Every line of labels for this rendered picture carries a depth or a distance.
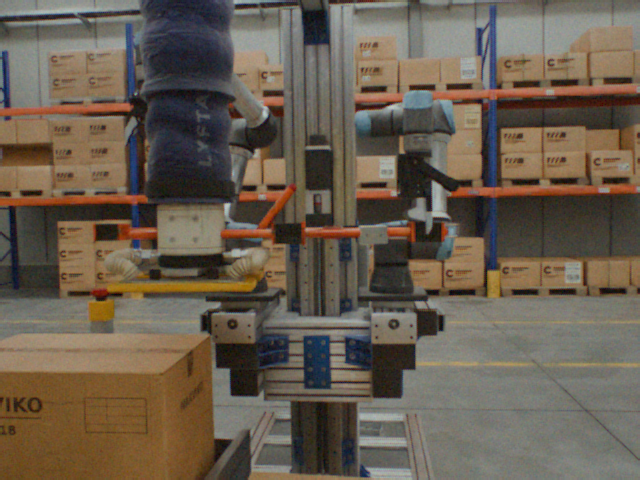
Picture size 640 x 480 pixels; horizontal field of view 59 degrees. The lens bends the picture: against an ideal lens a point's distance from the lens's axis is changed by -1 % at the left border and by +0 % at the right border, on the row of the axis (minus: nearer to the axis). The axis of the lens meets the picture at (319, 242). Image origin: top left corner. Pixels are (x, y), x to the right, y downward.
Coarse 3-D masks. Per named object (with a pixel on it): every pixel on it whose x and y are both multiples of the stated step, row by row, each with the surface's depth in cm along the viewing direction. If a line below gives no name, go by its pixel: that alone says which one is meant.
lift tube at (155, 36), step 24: (144, 0) 134; (168, 0) 131; (192, 0) 131; (216, 0) 134; (144, 24) 137; (168, 24) 132; (192, 24) 132; (144, 48) 135; (168, 48) 131; (192, 48) 132; (216, 48) 135; (144, 72) 140; (168, 72) 132; (192, 72) 133; (216, 72) 136; (144, 96) 140
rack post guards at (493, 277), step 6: (492, 276) 819; (498, 276) 819; (492, 282) 820; (498, 282) 819; (492, 288) 820; (498, 288) 820; (132, 294) 872; (138, 294) 870; (492, 294) 821; (498, 294) 820
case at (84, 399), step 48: (48, 336) 168; (96, 336) 167; (144, 336) 166; (192, 336) 165; (0, 384) 132; (48, 384) 131; (96, 384) 130; (144, 384) 129; (192, 384) 149; (0, 432) 132; (48, 432) 131; (96, 432) 130; (144, 432) 129; (192, 432) 149
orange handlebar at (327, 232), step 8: (128, 232) 170; (136, 232) 142; (144, 232) 142; (152, 232) 142; (224, 232) 142; (232, 232) 142; (240, 232) 142; (248, 232) 142; (256, 232) 142; (264, 232) 142; (312, 232) 142; (320, 232) 142; (328, 232) 142; (336, 232) 142; (344, 232) 142; (352, 232) 142; (360, 232) 142; (392, 232) 142; (400, 232) 142; (408, 232) 142
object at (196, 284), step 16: (208, 272) 135; (112, 288) 131; (128, 288) 131; (144, 288) 131; (160, 288) 131; (176, 288) 131; (192, 288) 131; (208, 288) 131; (224, 288) 131; (240, 288) 131
